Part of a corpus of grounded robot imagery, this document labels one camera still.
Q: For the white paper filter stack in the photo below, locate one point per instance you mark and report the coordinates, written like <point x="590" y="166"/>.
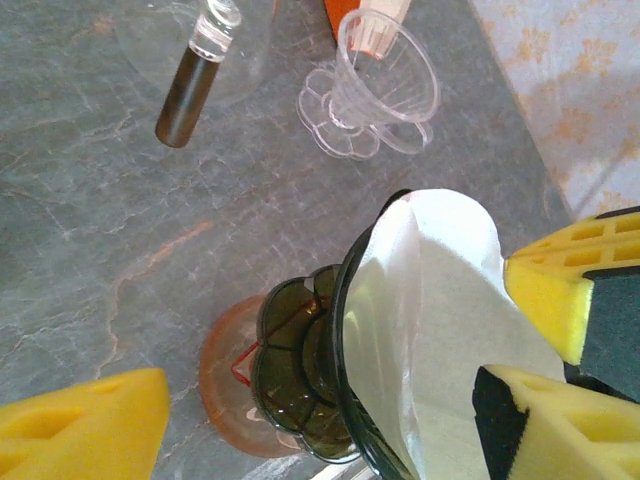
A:
<point x="390" y="7"/>

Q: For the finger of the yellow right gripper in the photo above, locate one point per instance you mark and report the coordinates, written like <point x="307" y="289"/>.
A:
<point x="550" y="300"/>

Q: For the orange glass server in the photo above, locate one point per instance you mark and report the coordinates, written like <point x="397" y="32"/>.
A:
<point x="220" y="380"/>

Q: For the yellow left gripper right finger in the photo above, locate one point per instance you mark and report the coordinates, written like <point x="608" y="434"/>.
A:
<point x="575" y="440"/>

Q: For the dark green plastic dripper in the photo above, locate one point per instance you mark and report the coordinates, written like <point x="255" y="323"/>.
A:
<point x="285" y="350"/>

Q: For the orange coffee filter box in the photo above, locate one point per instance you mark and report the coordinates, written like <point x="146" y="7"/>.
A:
<point x="334" y="20"/>

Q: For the clear plastic dripper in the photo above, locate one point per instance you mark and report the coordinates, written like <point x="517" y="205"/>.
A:
<point x="390" y="95"/>

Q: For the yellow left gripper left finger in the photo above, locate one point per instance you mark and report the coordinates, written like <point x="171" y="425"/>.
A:
<point x="90" y="440"/>

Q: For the white paper coffee filter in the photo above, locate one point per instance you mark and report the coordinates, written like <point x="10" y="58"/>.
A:
<point x="440" y="310"/>

